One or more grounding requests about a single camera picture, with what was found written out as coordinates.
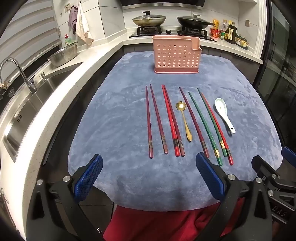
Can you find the green dish soap bottle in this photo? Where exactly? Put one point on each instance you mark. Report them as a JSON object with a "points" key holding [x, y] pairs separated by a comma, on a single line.
{"points": [[68, 40]]}

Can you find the black gas stove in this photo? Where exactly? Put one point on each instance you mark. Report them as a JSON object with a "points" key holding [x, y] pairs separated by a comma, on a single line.
{"points": [[171, 33]]}

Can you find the purple hanging cloth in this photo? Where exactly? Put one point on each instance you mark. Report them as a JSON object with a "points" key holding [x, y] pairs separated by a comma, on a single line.
{"points": [[73, 19]]}

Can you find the black range hood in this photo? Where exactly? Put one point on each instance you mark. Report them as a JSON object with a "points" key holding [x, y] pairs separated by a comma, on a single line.
{"points": [[161, 2]]}

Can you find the chrome faucet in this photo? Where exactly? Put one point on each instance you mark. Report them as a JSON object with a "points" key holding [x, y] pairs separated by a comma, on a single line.
{"points": [[13, 60]]}

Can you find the pink perforated utensil holder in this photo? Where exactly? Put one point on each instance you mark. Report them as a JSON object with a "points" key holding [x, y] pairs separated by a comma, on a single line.
{"points": [[171, 55]]}

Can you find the white ceramic spoon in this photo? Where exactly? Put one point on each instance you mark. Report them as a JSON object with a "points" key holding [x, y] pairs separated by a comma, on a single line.
{"points": [[223, 109]]}

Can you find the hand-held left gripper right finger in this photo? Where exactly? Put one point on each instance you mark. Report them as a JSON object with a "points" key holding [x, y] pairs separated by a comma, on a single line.
{"points": [[209, 173]]}

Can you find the yellow seasoning packet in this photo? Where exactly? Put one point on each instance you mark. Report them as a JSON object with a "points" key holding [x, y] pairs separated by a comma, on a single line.
{"points": [[216, 23]]}

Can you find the red clothing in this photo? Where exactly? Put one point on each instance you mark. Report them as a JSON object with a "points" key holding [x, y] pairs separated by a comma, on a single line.
{"points": [[161, 224]]}

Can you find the bronze wall switch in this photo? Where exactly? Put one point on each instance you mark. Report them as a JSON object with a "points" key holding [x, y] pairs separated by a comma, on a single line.
{"points": [[247, 23]]}

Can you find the clear plastic bottle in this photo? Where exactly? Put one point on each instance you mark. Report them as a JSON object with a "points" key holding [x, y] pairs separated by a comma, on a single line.
{"points": [[223, 25]]}

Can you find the white kitchen countertop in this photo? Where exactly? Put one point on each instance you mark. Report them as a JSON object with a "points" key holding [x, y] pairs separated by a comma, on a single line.
{"points": [[97, 53]]}

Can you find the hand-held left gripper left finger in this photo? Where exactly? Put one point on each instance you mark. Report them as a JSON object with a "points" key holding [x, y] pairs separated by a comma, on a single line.
{"points": [[89, 173]]}

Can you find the yellow label sauce bottle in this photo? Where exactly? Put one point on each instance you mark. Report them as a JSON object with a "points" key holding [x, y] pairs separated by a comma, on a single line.
{"points": [[230, 23]]}

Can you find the small green spice jar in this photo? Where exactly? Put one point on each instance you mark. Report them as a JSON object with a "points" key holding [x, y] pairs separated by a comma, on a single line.
{"points": [[222, 36]]}

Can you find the gold flower spoon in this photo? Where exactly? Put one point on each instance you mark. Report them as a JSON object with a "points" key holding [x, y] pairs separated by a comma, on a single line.
{"points": [[185, 120]]}

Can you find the black wok with lid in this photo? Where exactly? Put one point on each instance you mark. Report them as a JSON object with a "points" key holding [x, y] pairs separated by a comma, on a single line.
{"points": [[194, 22]]}

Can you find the stainless steel colander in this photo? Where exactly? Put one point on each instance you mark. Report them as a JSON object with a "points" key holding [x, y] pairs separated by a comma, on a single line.
{"points": [[63, 55]]}

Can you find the purple chopstick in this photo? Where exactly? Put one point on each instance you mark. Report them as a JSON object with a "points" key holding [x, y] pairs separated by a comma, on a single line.
{"points": [[148, 122], [158, 120], [194, 122]]}

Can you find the sink soap dispenser pump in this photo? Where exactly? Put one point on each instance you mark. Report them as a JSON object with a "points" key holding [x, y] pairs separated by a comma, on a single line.
{"points": [[42, 77]]}

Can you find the beige wok with lid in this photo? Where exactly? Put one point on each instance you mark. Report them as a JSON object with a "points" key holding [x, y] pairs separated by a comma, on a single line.
{"points": [[148, 19]]}

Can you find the blue-grey plush mat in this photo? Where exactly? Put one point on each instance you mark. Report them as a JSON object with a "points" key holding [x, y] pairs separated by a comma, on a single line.
{"points": [[120, 115]]}

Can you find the grey window blind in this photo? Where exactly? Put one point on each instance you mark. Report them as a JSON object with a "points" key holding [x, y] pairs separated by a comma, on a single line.
{"points": [[25, 30]]}

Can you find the dark glass door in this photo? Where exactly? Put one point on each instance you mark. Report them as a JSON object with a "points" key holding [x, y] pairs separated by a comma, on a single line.
{"points": [[277, 69]]}

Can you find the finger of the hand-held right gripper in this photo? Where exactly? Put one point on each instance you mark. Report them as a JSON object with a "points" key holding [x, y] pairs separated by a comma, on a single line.
{"points": [[289, 153], [260, 163]]}

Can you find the white hanging cloth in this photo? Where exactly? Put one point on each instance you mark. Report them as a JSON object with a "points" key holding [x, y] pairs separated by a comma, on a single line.
{"points": [[83, 25]]}

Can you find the green seasoning jar tray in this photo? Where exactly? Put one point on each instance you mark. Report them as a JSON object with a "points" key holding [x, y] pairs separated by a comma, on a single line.
{"points": [[241, 47]]}

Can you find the dark soy sauce bottle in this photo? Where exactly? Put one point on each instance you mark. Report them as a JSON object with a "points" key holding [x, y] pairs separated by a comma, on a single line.
{"points": [[231, 34]]}

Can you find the stainless steel sink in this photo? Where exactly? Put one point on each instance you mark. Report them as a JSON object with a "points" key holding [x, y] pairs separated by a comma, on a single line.
{"points": [[34, 109]]}

